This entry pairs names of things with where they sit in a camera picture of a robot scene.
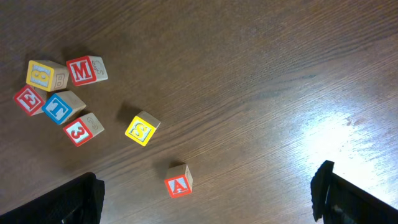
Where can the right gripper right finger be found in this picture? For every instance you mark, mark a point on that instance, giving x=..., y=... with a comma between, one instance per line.
x=335, y=200

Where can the red E block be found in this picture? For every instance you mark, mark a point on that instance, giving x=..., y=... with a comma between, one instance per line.
x=31, y=99

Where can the red 3 block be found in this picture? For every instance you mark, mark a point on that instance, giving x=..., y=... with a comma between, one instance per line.
x=83, y=129

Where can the yellow S block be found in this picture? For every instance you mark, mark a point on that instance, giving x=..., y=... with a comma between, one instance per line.
x=142, y=128

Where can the blue T block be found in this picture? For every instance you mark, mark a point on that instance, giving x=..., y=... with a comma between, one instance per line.
x=61, y=106

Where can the yellow 8 block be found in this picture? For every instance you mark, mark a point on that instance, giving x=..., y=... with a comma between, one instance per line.
x=47, y=75

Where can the red A block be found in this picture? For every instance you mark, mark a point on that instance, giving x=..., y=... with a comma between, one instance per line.
x=179, y=181

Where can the red M block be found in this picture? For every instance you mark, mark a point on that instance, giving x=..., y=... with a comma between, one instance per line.
x=87, y=70

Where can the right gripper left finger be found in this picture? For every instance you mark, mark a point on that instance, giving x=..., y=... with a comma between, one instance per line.
x=78, y=201

